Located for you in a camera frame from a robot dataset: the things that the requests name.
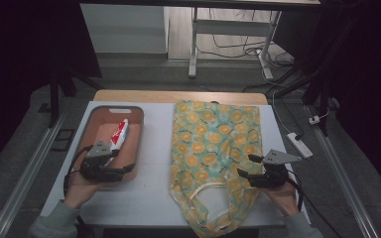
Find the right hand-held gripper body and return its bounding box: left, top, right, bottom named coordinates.
left=248, top=148, right=303, bottom=189

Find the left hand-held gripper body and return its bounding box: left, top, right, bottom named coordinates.
left=78, top=140, right=126, bottom=183

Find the orange plastic basket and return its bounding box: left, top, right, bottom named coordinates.
left=74, top=104, right=145, bottom=191

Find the red and white toothpaste tube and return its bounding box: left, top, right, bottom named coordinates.
left=107, top=118, right=130, bottom=167

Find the orange print fabric tote bag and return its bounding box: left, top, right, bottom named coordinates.
left=169, top=99, right=266, bottom=238

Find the person's right hand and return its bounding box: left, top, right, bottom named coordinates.
left=262, top=181, right=301, bottom=217

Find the person's left hand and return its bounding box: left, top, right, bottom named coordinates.
left=63, top=172, right=108, bottom=209

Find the white power strip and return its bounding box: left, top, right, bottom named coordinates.
left=286, top=132, right=314, bottom=160

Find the black metal stand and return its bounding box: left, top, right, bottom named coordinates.
left=271, top=13, right=361, bottom=137
left=38, top=62, right=105, bottom=129

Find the white cabinet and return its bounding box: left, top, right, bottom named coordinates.
left=79, top=3, right=170, bottom=55

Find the left hand-held gripper black cable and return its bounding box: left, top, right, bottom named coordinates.
left=63, top=144, right=94, bottom=196

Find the hand-held gripper black cable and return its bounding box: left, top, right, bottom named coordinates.
left=286, top=169, right=345, bottom=238
left=63, top=144, right=94, bottom=196

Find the right hand-held gripper black cable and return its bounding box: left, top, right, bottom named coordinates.
left=286, top=169, right=345, bottom=238

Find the white power strip cable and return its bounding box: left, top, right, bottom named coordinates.
left=270, top=88, right=294, bottom=136

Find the aluminium floor rail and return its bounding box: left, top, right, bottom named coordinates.
left=306, top=105, right=381, bottom=238
left=0, top=112, right=67, bottom=238

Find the tangle of black floor cables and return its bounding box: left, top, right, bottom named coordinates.
left=194, top=9, right=296, bottom=68

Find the white desk frame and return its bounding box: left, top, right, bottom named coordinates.
left=188, top=6, right=283, bottom=80

